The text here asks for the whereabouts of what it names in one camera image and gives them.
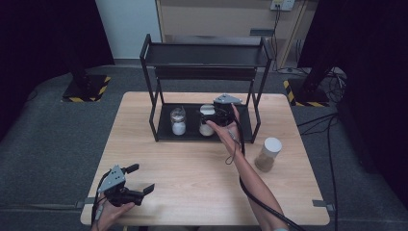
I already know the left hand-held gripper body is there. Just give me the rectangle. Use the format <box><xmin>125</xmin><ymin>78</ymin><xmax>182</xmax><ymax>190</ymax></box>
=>
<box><xmin>96</xmin><ymin>164</ymin><xmax>145</xmax><ymax>208</ymax></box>

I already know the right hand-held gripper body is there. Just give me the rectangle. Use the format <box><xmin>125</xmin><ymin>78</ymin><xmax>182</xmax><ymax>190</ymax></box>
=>
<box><xmin>207</xmin><ymin>92</ymin><xmax>243</xmax><ymax>127</ymax></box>

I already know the white-lid jar of white powder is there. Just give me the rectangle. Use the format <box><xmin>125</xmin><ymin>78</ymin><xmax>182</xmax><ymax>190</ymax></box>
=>
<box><xmin>198</xmin><ymin>104</ymin><xmax>217</xmax><ymax>138</ymax></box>

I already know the silver-lid glass spice jar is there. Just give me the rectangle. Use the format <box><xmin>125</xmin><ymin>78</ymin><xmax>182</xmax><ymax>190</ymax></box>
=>
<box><xmin>169</xmin><ymin>106</ymin><xmax>188</xmax><ymax>137</ymax></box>

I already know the black metal shelf rack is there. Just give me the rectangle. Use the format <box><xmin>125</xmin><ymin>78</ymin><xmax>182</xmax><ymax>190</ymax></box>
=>
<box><xmin>140</xmin><ymin>33</ymin><xmax>273</xmax><ymax>144</ymax></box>

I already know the person's right hand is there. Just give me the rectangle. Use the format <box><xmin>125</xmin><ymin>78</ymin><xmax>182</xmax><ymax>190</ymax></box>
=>
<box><xmin>206</xmin><ymin>103</ymin><xmax>242</xmax><ymax>158</ymax></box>

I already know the person's left hand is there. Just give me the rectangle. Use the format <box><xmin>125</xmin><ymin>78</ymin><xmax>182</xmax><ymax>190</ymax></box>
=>
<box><xmin>90</xmin><ymin>201</ymin><xmax>136</xmax><ymax>231</ymax></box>

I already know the grey table clamp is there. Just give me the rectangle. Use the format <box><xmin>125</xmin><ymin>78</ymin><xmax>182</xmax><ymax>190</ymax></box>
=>
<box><xmin>312</xmin><ymin>198</ymin><xmax>337</xmax><ymax>214</ymax></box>
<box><xmin>74</xmin><ymin>196</ymin><xmax>97</xmax><ymax>210</ymax></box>

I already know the white-lid jar of brown powder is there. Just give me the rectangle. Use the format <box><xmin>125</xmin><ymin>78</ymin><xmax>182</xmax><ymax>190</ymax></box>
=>
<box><xmin>254</xmin><ymin>137</ymin><xmax>283</xmax><ymax>173</ymax></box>

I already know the black stand with striped base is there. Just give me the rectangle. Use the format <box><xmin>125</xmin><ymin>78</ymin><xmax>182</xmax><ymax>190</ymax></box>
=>
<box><xmin>282</xmin><ymin>47</ymin><xmax>341</xmax><ymax>108</ymax></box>
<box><xmin>61</xmin><ymin>47</ymin><xmax>113</xmax><ymax>104</ymax></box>

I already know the beige cabinet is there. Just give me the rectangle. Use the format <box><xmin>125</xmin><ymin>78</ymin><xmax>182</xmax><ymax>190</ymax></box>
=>
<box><xmin>155</xmin><ymin>0</ymin><xmax>319</xmax><ymax>69</ymax></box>

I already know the dark curtain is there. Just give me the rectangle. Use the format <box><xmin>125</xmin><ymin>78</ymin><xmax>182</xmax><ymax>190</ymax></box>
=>
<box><xmin>297</xmin><ymin>0</ymin><xmax>408</xmax><ymax>210</ymax></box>
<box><xmin>0</xmin><ymin>0</ymin><xmax>115</xmax><ymax>141</ymax></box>

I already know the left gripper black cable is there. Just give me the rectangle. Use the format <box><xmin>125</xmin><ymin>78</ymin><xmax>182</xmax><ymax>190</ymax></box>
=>
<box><xmin>90</xmin><ymin>170</ymin><xmax>113</xmax><ymax>226</ymax></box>

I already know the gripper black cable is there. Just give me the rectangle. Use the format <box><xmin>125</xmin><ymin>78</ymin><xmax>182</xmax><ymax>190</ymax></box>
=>
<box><xmin>230</xmin><ymin>114</ymin><xmax>310</xmax><ymax>231</ymax></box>
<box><xmin>90</xmin><ymin>170</ymin><xmax>113</xmax><ymax>226</ymax></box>

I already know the thin black wrist strap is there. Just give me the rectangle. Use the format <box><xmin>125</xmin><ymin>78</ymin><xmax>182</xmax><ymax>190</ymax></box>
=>
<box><xmin>224</xmin><ymin>141</ymin><xmax>241</xmax><ymax>167</ymax></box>

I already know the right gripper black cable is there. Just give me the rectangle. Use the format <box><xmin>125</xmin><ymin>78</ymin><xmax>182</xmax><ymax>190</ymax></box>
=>
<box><xmin>230</xmin><ymin>114</ymin><xmax>310</xmax><ymax>231</ymax></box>

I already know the black socket cable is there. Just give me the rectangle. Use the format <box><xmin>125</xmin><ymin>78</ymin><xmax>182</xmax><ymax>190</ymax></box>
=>
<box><xmin>269</xmin><ymin>6</ymin><xmax>302</xmax><ymax>75</ymax></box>

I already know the black floor cable bundle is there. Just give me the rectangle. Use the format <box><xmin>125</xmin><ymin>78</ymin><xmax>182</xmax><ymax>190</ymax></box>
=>
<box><xmin>321</xmin><ymin>66</ymin><xmax>348</xmax><ymax>104</ymax></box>

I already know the white wall socket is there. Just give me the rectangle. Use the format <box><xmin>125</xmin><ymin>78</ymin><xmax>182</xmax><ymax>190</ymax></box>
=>
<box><xmin>269</xmin><ymin>0</ymin><xmax>296</xmax><ymax>13</ymax></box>

